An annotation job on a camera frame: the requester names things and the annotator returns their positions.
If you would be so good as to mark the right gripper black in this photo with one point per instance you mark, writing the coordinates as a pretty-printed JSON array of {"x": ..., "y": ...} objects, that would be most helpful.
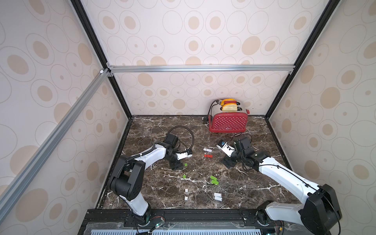
[{"x": 232, "y": 158}]

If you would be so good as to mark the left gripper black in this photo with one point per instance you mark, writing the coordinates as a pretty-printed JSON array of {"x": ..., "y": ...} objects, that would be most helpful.
[{"x": 176, "y": 165}]

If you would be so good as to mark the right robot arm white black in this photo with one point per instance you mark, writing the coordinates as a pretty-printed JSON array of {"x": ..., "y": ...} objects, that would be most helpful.
[{"x": 318, "y": 209}]

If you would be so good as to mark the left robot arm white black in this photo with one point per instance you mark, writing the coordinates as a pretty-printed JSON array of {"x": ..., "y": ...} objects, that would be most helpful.
[{"x": 127, "y": 178}]

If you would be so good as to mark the white usb drive lower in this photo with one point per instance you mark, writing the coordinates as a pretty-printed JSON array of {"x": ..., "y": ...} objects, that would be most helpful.
[{"x": 218, "y": 198}]

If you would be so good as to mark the red toaster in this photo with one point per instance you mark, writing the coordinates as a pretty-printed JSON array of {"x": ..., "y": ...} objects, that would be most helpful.
[{"x": 227, "y": 122}]

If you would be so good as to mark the yellow toast front slice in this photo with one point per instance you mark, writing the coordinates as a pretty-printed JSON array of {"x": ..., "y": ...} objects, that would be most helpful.
[{"x": 230, "y": 107}]

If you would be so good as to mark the yellow toast slice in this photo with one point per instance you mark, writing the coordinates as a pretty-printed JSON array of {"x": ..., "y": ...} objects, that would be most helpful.
[
  {"x": 227, "y": 101},
  {"x": 230, "y": 107}
]

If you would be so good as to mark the yellow toast back slice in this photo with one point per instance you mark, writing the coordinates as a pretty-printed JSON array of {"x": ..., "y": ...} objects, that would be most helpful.
[{"x": 227, "y": 101}]

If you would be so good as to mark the horizontal aluminium rail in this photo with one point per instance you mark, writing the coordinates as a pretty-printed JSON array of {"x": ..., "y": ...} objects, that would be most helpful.
[{"x": 201, "y": 68}]

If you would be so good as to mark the left diagonal aluminium rail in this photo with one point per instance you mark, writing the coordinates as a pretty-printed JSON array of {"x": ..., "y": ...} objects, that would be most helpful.
[{"x": 21, "y": 182}]

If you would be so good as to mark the right black frame post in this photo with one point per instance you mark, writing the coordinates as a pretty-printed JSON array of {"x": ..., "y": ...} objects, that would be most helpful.
[{"x": 324, "y": 18}]

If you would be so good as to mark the black frame post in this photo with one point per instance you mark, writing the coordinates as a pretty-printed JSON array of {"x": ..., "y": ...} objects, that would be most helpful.
[
  {"x": 324, "y": 18},
  {"x": 88, "y": 28}
]

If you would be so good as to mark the left black frame post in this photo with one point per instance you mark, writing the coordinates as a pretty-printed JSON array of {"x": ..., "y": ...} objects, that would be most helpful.
[{"x": 88, "y": 28}]

